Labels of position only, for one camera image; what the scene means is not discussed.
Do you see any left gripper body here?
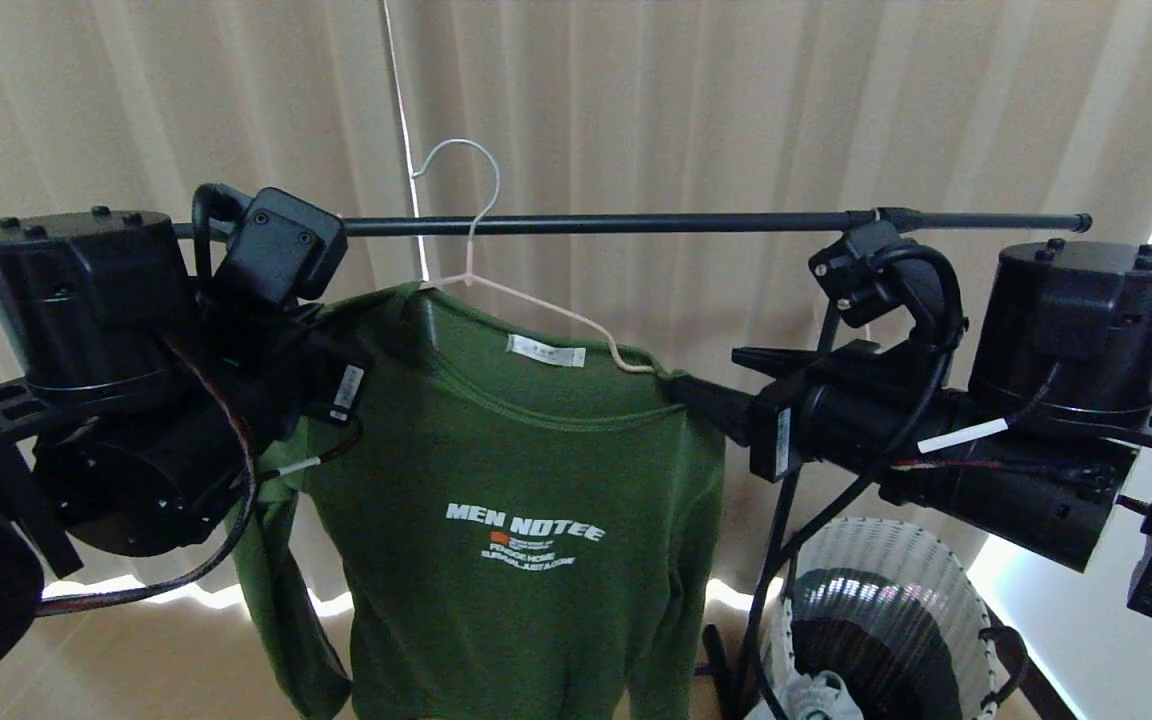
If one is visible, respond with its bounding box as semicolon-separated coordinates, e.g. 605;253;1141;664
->
35;308;373;558

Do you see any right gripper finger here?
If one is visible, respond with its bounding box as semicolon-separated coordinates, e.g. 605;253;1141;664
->
732;345;819;379
665;376;756;447

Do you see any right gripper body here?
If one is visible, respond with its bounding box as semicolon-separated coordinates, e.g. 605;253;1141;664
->
747;339;1138;574

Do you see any green long-sleeved shirt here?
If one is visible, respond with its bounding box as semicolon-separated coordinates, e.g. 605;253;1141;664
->
231;283;728;720

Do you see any white laundry basket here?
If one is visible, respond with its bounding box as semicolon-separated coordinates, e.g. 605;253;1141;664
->
756;517;1033;720

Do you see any black clothes rack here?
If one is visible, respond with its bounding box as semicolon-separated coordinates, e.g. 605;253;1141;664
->
171;207;1093;720

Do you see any pale grey garment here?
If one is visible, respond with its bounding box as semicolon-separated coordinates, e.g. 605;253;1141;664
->
746;670;853;720

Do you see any beige curtain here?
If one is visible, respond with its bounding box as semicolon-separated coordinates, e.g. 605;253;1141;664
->
0;0;1152;613

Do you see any black cable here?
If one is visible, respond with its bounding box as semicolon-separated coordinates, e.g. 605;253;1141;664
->
190;182;258;302
739;244;1152;720

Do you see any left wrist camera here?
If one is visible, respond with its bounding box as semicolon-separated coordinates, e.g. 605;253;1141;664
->
210;186;350;307

